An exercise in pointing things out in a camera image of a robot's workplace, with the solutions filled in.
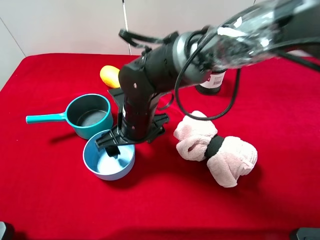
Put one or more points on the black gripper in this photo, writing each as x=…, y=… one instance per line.
x=137, y=102

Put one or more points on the light blue plastic bowl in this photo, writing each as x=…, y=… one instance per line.
x=105, y=167

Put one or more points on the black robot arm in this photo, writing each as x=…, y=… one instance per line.
x=270, y=28

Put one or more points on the yellow mango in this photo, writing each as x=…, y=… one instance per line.
x=110, y=76

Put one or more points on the pink towel with black band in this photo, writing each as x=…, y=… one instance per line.
x=227, y=158

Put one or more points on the black mesh pen holder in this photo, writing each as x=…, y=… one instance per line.
x=213, y=84

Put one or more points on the teal saucepan with handle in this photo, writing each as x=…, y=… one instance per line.
x=87, y=114

